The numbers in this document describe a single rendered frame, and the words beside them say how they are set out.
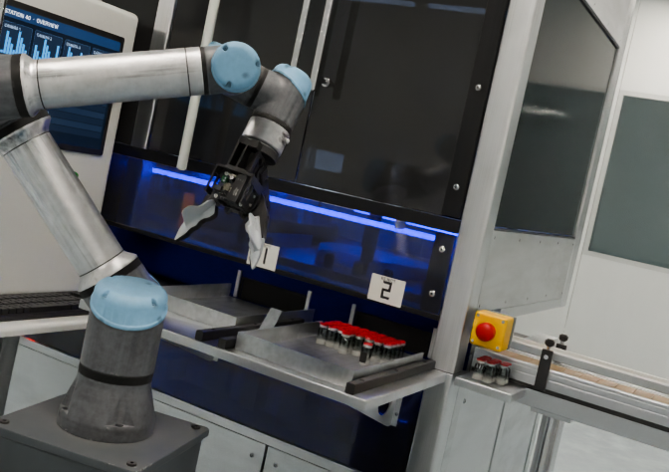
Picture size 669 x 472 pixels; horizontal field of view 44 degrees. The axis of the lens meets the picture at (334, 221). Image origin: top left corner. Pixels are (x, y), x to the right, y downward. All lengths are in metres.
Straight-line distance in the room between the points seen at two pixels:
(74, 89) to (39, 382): 1.39
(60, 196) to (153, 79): 0.27
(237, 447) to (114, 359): 0.87
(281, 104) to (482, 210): 0.58
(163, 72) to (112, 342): 0.42
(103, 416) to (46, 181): 0.40
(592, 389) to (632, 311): 4.53
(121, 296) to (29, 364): 1.29
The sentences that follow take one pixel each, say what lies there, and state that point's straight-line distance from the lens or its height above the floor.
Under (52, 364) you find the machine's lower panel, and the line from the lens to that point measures 2.53.
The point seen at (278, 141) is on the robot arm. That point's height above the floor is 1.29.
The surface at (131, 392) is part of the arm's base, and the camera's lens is 1.35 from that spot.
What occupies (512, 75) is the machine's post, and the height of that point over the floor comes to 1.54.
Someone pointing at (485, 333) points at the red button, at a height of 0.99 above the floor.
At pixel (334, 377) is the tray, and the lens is 1.56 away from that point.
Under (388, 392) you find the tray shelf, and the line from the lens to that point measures 1.59.
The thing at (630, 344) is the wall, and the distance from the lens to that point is 6.43.
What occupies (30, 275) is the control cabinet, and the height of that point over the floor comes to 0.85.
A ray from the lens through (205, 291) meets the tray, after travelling 2.12.
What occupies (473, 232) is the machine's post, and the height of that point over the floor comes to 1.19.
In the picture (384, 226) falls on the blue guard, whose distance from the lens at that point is 1.91.
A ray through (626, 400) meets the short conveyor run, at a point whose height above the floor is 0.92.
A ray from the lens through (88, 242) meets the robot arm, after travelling 1.46.
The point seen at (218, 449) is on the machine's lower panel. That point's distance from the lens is 2.18.
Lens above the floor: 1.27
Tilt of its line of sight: 4 degrees down
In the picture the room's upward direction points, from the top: 12 degrees clockwise
